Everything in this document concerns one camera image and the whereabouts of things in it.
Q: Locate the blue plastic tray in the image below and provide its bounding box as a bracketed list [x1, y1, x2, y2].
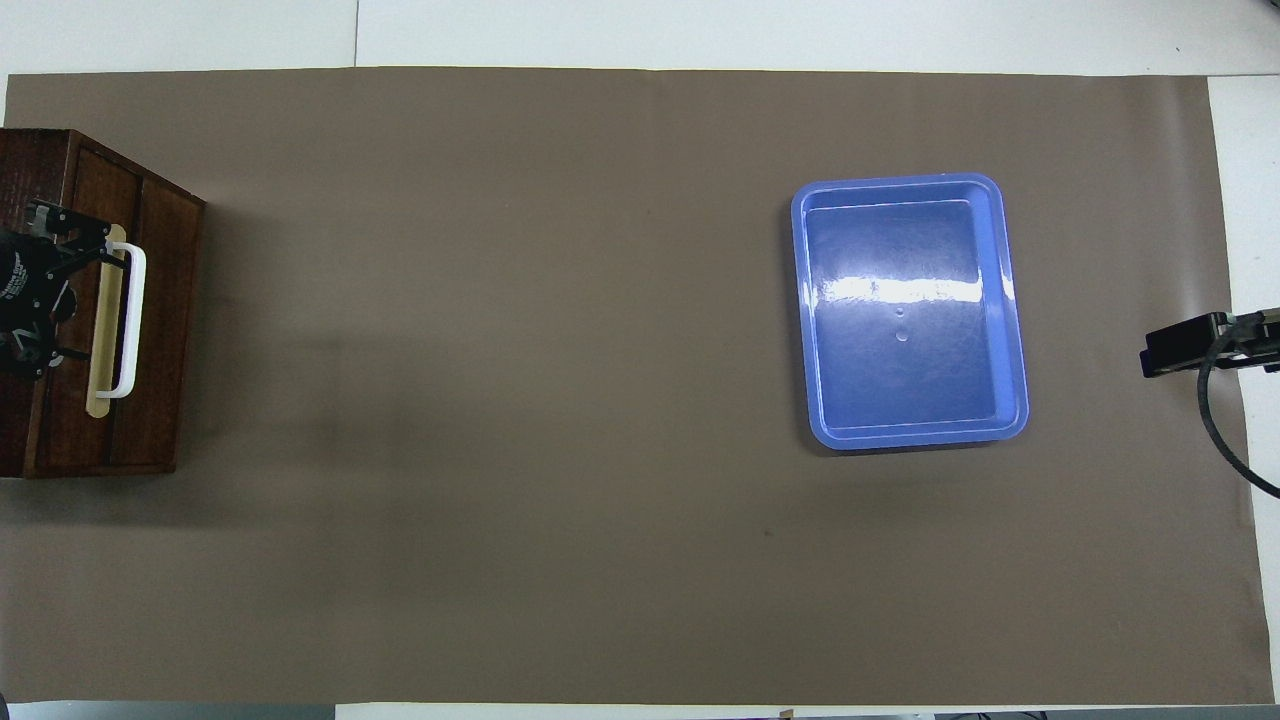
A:
[790, 172, 1031, 452]

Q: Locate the wooden drawer with dark face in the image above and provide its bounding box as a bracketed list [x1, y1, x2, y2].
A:
[22, 133, 208, 478]

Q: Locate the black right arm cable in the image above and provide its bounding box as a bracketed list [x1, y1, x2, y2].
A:
[1196, 335, 1280, 500]

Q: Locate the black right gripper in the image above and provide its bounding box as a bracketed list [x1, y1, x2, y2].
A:
[1140, 308, 1280, 380]

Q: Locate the dark wooden drawer cabinet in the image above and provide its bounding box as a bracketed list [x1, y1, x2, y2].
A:
[0, 128, 208, 480]

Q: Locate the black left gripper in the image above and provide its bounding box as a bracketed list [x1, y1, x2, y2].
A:
[0, 197, 127, 382]

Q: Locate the white drawer handle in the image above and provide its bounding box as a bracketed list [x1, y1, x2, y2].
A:
[95, 242, 149, 400]

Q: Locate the brown paper table mat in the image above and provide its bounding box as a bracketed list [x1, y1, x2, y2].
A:
[0, 66, 1277, 707]

